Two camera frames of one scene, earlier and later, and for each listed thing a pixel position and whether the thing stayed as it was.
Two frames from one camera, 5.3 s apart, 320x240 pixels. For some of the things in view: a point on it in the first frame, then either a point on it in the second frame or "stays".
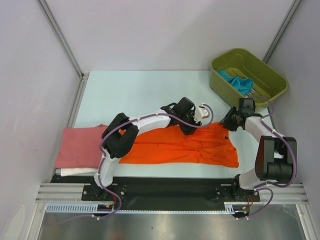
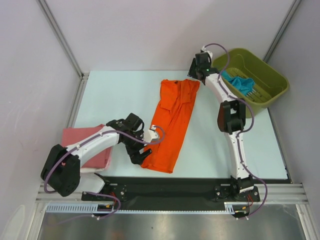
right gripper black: (226, 120) to (191, 71)
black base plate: (171, 194) stays
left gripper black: (188, 130) to (135, 156)
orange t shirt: (209, 143) to (175, 105)
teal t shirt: (244, 85) stays
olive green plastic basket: (239, 73) stays
